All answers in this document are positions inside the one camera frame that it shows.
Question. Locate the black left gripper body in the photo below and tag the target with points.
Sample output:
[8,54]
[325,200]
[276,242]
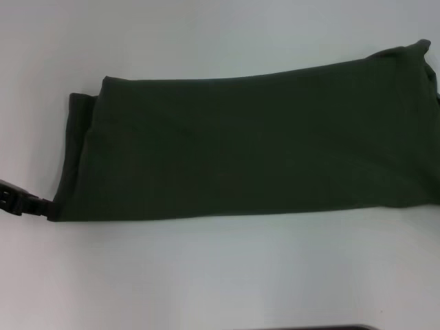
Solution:
[12,199]

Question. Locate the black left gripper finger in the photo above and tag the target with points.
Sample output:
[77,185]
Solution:
[39,206]

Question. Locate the dark green FREE T-shirt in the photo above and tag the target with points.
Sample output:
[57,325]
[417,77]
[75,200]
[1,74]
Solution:
[240,144]

